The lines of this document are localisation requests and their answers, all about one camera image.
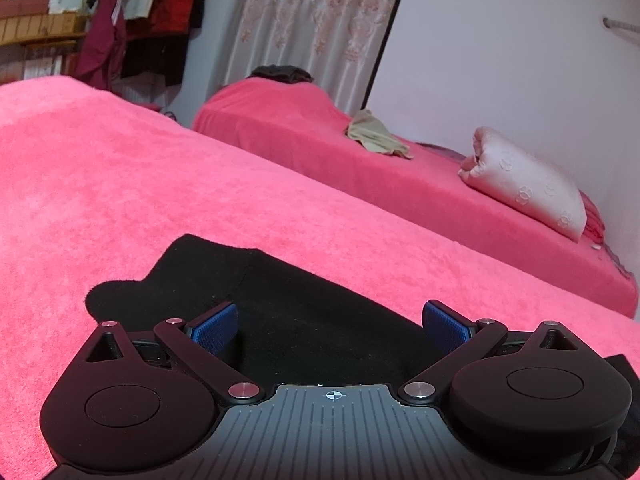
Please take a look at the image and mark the black knit pants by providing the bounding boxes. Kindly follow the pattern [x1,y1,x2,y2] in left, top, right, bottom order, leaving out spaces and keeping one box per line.
[85,233,640,480]

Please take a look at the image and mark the pink fleece blanket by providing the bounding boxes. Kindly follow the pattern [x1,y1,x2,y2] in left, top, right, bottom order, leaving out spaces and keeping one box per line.
[0,75,640,480]

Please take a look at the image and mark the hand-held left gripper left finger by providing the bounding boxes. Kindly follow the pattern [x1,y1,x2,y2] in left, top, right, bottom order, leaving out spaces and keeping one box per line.
[85,302,264,406]

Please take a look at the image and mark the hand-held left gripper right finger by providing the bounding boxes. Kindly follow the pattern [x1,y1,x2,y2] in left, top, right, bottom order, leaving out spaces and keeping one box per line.
[398,300,589,406]

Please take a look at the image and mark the hanging black garment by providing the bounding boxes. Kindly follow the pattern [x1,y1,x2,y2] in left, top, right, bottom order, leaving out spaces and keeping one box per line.
[119,0,209,89]

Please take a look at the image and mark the beige crumpled cloth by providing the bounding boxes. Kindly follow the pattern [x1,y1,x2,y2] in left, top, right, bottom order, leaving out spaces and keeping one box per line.
[344,109,415,160]

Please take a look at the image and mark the dark crumpled cloth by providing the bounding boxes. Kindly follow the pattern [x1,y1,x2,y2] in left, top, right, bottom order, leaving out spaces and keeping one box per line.
[247,64,315,85]

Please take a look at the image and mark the hanging maroon garment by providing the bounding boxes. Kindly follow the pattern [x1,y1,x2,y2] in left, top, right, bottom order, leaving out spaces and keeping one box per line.
[76,0,129,94]

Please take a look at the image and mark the folded red blanket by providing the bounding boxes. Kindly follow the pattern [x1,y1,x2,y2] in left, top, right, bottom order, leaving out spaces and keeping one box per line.
[579,191,607,247]

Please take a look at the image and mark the black wall trim strip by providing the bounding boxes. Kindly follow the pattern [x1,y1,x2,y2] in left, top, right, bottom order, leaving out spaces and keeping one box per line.
[361,0,417,112]

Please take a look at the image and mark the red bed with cover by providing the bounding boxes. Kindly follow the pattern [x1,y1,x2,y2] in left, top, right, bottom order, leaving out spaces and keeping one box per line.
[192,77,640,319]

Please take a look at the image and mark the folded pale pink quilt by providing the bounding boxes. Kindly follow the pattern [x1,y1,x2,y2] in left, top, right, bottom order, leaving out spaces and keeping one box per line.
[458,126,589,242]

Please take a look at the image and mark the floral lace curtain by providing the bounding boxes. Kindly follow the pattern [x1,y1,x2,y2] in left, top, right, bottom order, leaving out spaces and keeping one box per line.
[220,0,414,117]

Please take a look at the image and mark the wooden shelf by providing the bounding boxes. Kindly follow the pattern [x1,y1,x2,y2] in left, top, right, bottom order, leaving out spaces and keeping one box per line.
[0,0,92,47]

